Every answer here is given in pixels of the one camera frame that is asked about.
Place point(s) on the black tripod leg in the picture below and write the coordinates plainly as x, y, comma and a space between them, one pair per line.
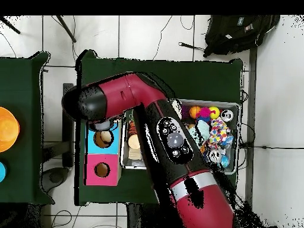
66, 28
10, 25

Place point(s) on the polka-dot cloth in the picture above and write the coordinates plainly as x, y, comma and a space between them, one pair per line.
218, 132

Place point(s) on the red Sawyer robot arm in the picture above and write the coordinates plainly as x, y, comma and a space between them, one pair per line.
199, 199

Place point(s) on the orange plastic bowl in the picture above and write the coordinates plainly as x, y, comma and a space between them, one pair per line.
7, 129

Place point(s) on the grey round base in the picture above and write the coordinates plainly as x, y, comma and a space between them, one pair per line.
54, 178

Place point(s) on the clear mesh bin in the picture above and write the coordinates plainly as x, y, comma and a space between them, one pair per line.
133, 164

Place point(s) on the black backpack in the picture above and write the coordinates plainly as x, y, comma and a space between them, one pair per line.
237, 33

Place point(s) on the tan round wooden block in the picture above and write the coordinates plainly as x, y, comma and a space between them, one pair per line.
134, 141

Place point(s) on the pink spiky ball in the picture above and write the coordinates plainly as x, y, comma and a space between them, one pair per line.
204, 113

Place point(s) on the silver drink can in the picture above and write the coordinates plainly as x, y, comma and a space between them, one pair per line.
216, 156

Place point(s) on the mint green cloth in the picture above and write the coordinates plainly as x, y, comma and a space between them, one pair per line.
203, 129

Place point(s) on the blue plastic bowl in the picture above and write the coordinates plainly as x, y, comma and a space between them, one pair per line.
2, 172

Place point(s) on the dark green side tablecloth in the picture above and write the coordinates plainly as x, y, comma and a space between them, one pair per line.
28, 166

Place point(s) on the wooden box with three holes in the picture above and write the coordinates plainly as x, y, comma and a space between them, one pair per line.
91, 142

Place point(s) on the small orange basketball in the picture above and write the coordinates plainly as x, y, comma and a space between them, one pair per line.
194, 111

